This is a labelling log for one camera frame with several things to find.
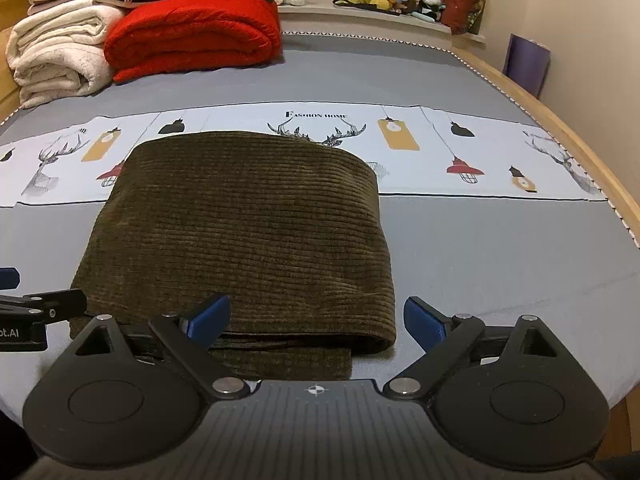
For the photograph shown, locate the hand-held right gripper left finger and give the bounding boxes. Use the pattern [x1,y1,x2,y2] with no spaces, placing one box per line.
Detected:
[72,294,247,402]

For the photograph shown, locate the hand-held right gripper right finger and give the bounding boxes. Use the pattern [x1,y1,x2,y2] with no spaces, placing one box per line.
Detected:
[382,296,562,402]

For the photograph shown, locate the olive corduroy pants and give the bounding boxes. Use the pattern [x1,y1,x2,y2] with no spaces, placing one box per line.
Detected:
[69,131,399,382]

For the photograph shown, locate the cream fleece folded blanket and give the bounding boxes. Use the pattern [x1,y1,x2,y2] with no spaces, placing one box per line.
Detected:
[6,0,124,110]

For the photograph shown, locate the purple board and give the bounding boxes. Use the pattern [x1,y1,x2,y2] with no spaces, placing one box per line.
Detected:
[502,33,551,99]

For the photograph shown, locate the red folded blanket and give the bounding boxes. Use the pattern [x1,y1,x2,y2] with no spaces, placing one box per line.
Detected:
[104,0,285,84]

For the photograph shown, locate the red cushion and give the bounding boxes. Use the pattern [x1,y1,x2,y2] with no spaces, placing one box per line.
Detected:
[441,0,489,36]

